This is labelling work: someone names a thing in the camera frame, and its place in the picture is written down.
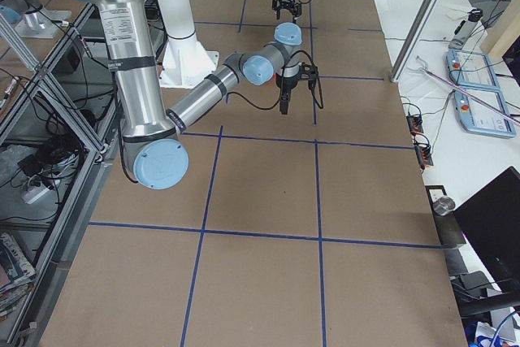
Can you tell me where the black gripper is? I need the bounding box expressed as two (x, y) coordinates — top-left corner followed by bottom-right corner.
(271, 0), (301, 24)
(278, 76), (299, 115)

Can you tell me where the teach pendant far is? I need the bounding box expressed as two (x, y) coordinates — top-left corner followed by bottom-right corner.
(446, 49), (500, 89)

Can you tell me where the teach pendant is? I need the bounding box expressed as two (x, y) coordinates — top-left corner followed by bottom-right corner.
(454, 88), (517, 138)
(446, 49), (500, 89)

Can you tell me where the teach pendant near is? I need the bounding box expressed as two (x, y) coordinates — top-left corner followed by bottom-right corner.
(454, 88), (517, 138)

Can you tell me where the small metal cup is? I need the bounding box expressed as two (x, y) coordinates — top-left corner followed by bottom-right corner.
(432, 196), (456, 216)

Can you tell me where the black monitor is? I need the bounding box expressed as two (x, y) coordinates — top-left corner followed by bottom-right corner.
(454, 167), (519, 292)

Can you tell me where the white power strip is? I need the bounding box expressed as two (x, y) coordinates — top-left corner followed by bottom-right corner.
(21, 183), (54, 205)

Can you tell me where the stack of magazines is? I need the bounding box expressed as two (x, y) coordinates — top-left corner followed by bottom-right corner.
(1, 232), (36, 322)

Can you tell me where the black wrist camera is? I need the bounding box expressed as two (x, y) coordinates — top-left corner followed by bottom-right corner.
(298, 63), (319, 91)

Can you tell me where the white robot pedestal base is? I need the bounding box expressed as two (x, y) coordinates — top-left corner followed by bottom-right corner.
(158, 0), (219, 89)

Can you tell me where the aluminium frame post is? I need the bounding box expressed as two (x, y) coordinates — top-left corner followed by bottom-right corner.
(390, 0), (438, 83)

